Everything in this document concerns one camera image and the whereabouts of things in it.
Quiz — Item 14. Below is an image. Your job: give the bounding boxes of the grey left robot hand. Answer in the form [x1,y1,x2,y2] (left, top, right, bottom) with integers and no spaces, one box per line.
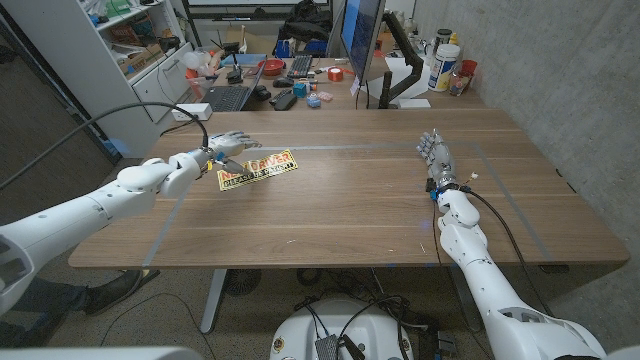
[195,130,262,177]

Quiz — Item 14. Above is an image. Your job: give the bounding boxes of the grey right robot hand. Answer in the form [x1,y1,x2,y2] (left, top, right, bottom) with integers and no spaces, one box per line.
[415,128,461,194]

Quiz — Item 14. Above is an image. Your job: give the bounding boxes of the yellow new driver bumper sticker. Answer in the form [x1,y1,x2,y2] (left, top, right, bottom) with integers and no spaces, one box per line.
[216,148,300,192]

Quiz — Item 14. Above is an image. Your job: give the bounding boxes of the black laptop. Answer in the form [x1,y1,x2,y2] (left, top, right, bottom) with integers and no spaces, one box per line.
[200,59,267,113]

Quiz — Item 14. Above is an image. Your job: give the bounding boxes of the white power strip box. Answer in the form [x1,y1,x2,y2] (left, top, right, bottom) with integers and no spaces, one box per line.
[171,102,214,123]

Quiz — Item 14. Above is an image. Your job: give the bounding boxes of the black desk stand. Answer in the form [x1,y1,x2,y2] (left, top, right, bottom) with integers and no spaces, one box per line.
[225,52,245,85]

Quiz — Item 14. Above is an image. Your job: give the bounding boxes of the black oblong case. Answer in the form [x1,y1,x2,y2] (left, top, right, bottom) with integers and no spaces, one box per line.
[273,92,299,112]

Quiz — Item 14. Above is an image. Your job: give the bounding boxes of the clear glass jar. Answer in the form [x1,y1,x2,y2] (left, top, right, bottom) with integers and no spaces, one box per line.
[448,67,469,97]

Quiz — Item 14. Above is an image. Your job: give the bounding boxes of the red bowl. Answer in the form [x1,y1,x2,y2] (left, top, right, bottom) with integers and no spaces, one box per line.
[257,58,286,77]

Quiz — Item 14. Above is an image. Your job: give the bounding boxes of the white plastic bag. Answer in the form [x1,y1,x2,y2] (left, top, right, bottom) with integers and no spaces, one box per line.
[180,49,214,79]

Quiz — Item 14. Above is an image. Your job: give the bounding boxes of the white wipes canister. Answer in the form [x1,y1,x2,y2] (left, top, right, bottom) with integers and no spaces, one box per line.
[428,43,461,93]

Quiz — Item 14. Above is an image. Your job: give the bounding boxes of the white paper sheet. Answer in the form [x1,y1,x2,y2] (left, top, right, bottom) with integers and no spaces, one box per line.
[383,55,434,100]

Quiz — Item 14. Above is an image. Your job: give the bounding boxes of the black keyboard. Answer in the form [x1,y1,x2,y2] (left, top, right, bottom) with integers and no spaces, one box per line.
[286,53,314,80]

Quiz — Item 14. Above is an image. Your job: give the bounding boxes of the cardboard box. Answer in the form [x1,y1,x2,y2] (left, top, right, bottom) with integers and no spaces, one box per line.
[118,43,166,76]

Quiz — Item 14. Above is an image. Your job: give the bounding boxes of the black lid bottle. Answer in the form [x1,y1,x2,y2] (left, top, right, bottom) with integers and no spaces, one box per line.
[433,28,453,56]

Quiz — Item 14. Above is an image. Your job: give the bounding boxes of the blue storage bin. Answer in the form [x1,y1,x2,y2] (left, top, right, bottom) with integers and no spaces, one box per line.
[273,38,329,59]

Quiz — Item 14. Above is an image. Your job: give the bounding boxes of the round black fan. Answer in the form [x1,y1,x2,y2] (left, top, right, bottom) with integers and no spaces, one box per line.
[223,268,263,297]

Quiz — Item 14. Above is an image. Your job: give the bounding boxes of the black backpack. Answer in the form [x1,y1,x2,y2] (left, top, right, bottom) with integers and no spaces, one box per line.
[277,0,334,44]

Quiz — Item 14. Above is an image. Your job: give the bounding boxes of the white shelf cabinet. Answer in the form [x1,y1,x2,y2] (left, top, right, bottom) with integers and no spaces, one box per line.
[0,0,196,159]

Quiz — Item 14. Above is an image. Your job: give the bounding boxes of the computer monitor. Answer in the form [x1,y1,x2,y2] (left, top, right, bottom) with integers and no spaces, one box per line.
[339,0,386,84]

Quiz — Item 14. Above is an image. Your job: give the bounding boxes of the white robot torso base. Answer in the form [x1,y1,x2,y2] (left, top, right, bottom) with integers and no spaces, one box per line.
[269,298,415,360]

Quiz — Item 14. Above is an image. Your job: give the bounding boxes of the black shoe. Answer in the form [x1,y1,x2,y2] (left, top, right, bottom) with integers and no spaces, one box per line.
[83,268,162,317]

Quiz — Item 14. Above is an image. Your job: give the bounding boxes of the dark trouser leg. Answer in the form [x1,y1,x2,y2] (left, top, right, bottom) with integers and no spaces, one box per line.
[9,277,96,349]

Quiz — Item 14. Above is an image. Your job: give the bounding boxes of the white robot chest cover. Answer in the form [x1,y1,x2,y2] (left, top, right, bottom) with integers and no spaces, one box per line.
[0,346,204,360]

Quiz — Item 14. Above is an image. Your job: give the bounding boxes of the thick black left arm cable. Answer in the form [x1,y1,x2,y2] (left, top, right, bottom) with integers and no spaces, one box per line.
[0,101,210,191]

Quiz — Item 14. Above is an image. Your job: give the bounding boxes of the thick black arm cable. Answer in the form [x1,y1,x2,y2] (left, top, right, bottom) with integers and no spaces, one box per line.
[0,101,210,191]
[459,172,556,319]

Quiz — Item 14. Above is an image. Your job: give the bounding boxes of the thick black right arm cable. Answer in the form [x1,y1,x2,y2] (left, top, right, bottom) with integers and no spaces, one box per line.
[459,172,556,319]

